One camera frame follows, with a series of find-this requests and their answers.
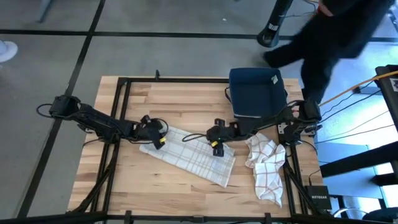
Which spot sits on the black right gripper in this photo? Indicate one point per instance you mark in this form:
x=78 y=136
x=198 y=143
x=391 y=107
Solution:
x=220 y=133

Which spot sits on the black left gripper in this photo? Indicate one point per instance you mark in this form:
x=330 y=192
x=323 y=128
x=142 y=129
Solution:
x=152 y=130

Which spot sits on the white towel with grey checks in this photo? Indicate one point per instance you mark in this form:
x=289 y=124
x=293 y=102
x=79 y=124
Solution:
x=192 y=155

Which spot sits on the navy fabric basket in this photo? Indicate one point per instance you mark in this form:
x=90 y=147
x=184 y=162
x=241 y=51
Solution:
x=258 y=93

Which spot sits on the white towel with red checks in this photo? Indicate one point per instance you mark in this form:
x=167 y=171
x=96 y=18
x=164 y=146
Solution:
x=267 y=161

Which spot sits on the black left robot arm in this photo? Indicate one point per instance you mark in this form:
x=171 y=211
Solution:
x=93 y=121

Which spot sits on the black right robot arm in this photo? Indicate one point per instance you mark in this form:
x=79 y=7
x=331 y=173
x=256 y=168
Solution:
x=280 y=121

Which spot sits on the black floor stand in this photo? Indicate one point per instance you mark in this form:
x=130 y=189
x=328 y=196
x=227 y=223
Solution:
x=273 y=25

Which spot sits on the black desk foot beam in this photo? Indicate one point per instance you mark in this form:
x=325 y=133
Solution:
x=357 y=160

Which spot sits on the person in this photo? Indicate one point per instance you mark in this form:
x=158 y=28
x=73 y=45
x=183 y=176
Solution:
x=326 y=40

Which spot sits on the grey power strip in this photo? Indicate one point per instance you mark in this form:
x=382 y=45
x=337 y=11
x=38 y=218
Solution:
x=368 y=90

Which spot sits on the grey furniture leg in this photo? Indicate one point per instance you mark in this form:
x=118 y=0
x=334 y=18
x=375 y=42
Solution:
x=43 y=9

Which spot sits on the white round stand base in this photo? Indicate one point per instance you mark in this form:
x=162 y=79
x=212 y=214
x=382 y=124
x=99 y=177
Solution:
x=7 y=49

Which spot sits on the black desk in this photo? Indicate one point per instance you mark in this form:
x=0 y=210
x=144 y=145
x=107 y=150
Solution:
x=388 y=93

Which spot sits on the black office chair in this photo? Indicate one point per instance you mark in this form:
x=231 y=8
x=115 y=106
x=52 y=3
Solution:
x=379 y=216

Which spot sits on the black metal table frame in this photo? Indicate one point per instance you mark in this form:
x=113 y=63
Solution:
x=186 y=80

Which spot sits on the black Netgear network switch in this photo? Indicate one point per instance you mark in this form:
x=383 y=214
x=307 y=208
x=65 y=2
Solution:
x=317 y=197

